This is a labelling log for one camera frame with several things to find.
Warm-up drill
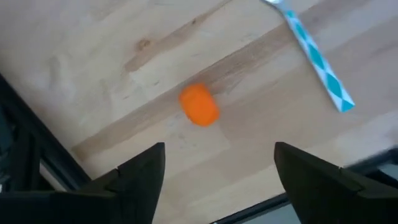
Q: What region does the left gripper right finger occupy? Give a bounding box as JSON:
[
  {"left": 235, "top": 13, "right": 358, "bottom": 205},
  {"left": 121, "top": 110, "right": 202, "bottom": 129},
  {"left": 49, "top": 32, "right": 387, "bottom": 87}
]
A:
[{"left": 274, "top": 141, "right": 398, "bottom": 224}]

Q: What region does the orange tangerine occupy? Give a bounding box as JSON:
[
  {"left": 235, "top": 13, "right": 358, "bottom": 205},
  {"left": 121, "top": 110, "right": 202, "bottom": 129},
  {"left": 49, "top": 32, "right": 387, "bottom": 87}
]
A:
[{"left": 178, "top": 82, "right": 221, "bottom": 128}]

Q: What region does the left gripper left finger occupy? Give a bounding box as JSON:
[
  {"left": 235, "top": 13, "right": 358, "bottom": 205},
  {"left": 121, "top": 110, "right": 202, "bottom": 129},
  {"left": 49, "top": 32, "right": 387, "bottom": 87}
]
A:
[{"left": 0, "top": 142, "right": 166, "bottom": 224}]

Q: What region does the knife with teal white handle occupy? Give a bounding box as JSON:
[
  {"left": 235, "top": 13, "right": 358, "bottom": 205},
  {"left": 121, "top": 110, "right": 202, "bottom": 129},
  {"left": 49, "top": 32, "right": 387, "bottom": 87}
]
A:
[{"left": 259, "top": 0, "right": 356, "bottom": 113}]

